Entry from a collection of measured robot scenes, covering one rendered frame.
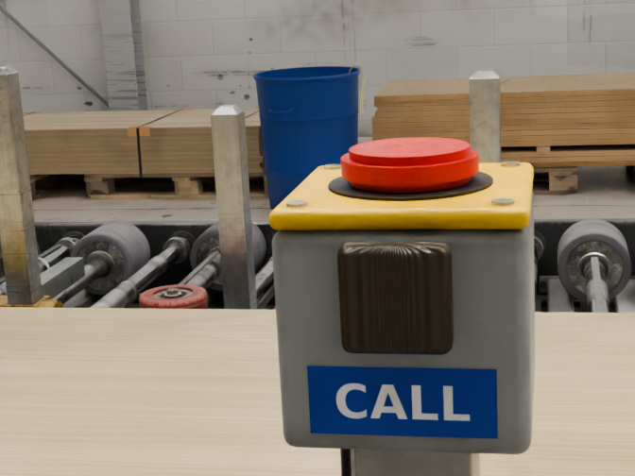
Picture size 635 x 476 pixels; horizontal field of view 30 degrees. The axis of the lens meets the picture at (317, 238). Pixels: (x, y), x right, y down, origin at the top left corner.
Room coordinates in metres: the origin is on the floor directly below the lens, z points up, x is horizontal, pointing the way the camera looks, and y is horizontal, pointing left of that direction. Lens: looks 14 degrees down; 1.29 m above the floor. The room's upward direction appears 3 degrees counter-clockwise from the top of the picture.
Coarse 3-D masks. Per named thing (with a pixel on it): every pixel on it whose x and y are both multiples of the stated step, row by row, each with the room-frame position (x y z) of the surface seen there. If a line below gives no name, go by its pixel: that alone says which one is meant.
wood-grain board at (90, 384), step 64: (0, 320) 1.29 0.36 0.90; (64, 320) 1.28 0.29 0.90; (128, 320) 1.26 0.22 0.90; (192, 320) 1.25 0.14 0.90; (256, 320) 1.24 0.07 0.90; (576, 320) 1.18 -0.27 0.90; (0, 384) 1.07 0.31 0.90; (64, 384) 1.07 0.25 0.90; (128, 384) 1.06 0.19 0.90; (192, 384) 1.05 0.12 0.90; (256, 384) 1.04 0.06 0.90; (576, 384) 1.00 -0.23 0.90; (0, 448) 0.92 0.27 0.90; (64, 448) 0.91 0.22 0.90; (128, 448) 0.91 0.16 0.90; (192, 448) 0.90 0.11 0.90; (256, 448) 0.89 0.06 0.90; (320, 448) 0.89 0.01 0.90; (576, 448) 0.86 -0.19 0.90
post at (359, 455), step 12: (348, 456) 0.34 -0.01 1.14; (360, 456) 0.33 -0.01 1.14; (372, 456) 0.33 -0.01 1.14; (384, 456) 0.32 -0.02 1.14; (396, 456) 0.32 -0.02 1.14; (408, 456) 0.32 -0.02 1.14; (420, 456) 0.32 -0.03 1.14; (432, 456) 0.32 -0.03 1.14; (444, 456) 0.32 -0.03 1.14; (456, 456) 0.32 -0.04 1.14; (468, 456) 0.32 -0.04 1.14; (348, 468) 0.34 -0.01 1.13; (360, 468) 0.33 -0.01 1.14; (372, 468) 0.33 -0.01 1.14; (384, 468) 0.32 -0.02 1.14; (396, 468) 0.32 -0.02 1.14; (408, 468) 0.32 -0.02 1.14; (420, 468) 0.32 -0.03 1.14; (432, 468) 0.32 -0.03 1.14; (444, 468) 0.32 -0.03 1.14; (456, 468) 0.32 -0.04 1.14; (468, 468) 0.32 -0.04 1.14
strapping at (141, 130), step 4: (256, 108) 7.08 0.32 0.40; (24, 112) 7.45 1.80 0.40; (28, 112) 7.43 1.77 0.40; (32, 112) 7.41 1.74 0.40; (36, 112) 7.41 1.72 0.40; (40, 112) 7.41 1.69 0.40; (172, 112) 7.05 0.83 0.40; (164, 116) 6.90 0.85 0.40; (248, 116) 6.71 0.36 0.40; (128, 128) 6.50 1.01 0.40; (132, 128) 6.50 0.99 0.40; (136, 128) 6.49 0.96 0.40; (140, 128) 6.49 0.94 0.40; (144, 128) 6.48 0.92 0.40; (148, 128) 6.48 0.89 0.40; (128, 132) 6.50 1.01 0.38; (132, 132) 6.50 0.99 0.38; (136, 132) 6.49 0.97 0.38; (140, 132) 6.49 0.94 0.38; (144, 132) 6.48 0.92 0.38; (148, 132) 6.48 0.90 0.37; (128, 136) 6.50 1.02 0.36; (140, 148) 6.49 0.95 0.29; (140, 152) 6.49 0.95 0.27; (140, 156) 6.49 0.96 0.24; (140, 160) 6.49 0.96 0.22; (140, 164) 6.49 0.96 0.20; (140, 168) 6.49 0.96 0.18; (140, 172) 6.49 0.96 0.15; (140, 176) 6.49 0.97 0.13
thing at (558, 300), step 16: (208, 288) 1.94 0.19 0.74; (272, 288) 1.93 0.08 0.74; (544, 288) 1.89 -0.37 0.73; (560, 288) 1.83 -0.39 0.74; (624, 288) 1.82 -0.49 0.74; (64, 304) 1.89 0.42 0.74; (80, 304) 1.90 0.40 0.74; (208, 304) 1.90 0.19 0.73; (560, 304) 1.75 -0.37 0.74; (624, 304) 1.73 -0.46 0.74
